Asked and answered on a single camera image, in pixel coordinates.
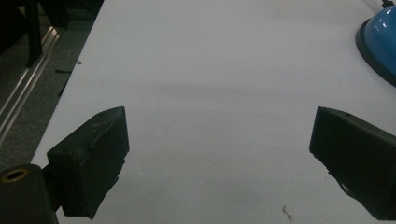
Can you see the blue dome-shaped object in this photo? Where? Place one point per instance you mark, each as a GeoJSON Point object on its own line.
{"type": "Point", "coordinates": [380, 40]}

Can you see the black metal stand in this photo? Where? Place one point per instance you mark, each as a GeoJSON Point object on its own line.
{"type": "Point", "coordinates": [33, 34]}

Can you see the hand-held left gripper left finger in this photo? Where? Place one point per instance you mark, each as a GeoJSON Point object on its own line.
{"type": "Point", "coordinates": [90, 158]}

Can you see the aluminium floor rail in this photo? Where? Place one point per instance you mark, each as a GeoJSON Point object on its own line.
{"type": "Point", "coordinates": [25, 84]}

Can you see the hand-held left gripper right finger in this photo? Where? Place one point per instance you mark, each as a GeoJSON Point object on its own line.
{"type": "Point", "coordinates": [358, 152]}

